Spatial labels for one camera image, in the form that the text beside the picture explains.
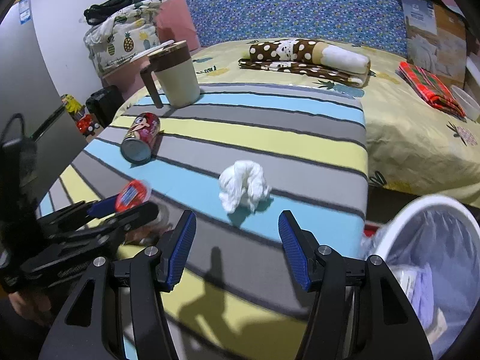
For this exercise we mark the black bag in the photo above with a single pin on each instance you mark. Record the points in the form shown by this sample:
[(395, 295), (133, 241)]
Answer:
[(98, 13)]

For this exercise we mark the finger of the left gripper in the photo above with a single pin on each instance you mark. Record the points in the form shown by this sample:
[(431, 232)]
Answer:
[(117, 228), (103, 208)]

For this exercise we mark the red round lid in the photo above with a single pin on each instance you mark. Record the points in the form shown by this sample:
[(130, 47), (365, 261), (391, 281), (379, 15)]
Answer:
[(135, 193)]

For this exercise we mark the striped table cloth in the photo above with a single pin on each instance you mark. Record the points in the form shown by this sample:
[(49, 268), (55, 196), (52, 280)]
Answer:
[(237, 157)]

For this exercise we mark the white trash bin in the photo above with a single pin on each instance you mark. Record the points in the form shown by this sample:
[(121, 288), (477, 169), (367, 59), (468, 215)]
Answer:
[(439, 231)]

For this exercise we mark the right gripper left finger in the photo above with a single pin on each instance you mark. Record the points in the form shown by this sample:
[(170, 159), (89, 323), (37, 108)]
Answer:
[(89, 324)]

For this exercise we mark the black box on floor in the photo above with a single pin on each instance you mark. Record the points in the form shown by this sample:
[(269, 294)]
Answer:
[(104, 104)]

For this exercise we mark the white bowl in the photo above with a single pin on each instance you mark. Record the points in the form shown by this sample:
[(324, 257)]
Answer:
[(468, 103)]

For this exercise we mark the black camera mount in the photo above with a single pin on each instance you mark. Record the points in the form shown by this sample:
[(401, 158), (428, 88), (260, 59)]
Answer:
[(18, 166)]

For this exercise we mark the left hand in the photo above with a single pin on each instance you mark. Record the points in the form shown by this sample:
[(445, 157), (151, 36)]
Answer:
[(33, 306)]

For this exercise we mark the blue patterned headboard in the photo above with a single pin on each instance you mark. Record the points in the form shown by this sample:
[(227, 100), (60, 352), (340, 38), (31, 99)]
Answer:
[(377, 24)]

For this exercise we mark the cardboard box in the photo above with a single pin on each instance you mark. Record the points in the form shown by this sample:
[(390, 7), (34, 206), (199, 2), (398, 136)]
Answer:
[(436, 39)]

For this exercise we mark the pineapple print bag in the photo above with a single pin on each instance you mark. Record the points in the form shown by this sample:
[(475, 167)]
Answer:
[(124, 34)]

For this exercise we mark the chips tube can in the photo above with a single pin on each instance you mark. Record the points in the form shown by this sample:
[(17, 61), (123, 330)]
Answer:
[(140, 139)]

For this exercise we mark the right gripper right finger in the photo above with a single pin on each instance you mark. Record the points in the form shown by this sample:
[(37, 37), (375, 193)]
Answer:
[(359, 311)]

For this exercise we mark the red plaid folded cloth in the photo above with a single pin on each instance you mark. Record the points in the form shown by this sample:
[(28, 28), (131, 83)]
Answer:
[(431, 89)]

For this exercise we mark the red toy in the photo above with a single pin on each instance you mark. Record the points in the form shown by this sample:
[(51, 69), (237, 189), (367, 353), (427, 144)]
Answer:
[(87, 125)]

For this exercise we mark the yellow bed sheet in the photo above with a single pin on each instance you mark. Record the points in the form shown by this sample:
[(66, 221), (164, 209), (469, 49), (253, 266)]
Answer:
[(384, 131)]

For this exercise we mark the brown polka dot blanket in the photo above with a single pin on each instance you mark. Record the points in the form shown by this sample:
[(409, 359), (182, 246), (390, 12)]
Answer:
[(308, 57)]

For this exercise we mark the crumpled white tissue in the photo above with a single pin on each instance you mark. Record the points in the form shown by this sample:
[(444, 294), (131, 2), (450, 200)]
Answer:
[(243, 184)]

